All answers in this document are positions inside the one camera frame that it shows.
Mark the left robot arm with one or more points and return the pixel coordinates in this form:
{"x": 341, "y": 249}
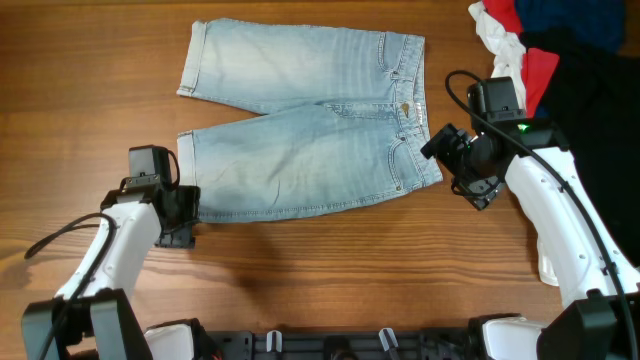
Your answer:
{"x": 149, "y": 208}

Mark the grey rail clip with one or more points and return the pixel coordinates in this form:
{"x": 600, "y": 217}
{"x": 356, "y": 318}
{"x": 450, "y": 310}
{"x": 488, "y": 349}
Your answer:
{"x": 274, "y": 344}
{"x": 389, "y": 343}

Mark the dark blue garment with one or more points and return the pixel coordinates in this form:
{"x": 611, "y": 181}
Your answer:
{"x": 600, "y": 23}

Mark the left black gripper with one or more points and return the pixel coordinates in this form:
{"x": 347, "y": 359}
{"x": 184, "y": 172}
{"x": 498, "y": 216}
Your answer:
{"x": 182, "y": 215}

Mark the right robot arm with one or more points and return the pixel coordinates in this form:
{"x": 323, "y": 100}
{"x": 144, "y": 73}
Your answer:
{"x": 599, "y": 287}

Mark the light blue denim shorts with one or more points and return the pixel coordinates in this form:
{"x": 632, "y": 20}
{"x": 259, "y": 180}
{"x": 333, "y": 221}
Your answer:
{"x": 338, "y": 120}

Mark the white shirt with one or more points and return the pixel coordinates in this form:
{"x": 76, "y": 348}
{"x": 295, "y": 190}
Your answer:
{"x": 505, "y": 50}

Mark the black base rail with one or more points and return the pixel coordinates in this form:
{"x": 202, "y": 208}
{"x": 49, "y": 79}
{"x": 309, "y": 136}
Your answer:
{"x": 426, "y": 344}

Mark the left grey rail clip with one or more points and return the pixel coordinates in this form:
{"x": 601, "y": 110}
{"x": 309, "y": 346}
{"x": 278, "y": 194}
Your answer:
{"x": 274, "y": 344}

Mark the red garment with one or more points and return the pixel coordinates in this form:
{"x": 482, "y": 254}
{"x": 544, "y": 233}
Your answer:
{"x": 535, "y": 70}

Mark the right grey rail clip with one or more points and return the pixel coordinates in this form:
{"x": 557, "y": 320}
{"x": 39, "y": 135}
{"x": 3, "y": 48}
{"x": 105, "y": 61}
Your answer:
{"x": 389, "y": 343}

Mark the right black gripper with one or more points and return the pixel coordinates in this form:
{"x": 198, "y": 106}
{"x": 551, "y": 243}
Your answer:
{"x": 451, "y": 151}

